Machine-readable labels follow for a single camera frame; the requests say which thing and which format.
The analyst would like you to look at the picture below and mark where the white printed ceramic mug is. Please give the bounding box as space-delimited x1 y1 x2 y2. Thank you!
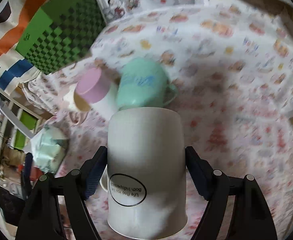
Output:
107 107 188 239

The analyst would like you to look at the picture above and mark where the light green tissue pack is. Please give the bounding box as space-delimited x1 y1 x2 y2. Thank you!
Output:
23 125 69 174

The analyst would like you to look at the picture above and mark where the white bottle with pink cap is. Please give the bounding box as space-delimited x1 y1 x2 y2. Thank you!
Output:
75 68 118 121

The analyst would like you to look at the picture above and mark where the patterned white tablecloth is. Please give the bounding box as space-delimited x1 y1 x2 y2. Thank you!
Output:
23 0 293 239

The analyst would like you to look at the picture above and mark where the mint green mug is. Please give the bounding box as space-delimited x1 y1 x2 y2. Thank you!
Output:
117 58 178 110

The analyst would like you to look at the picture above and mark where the green foam panel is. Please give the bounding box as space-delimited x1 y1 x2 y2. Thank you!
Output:
16 0 105 75

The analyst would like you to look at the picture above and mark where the colourful tote bag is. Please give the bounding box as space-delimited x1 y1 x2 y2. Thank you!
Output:
0 0 49 94

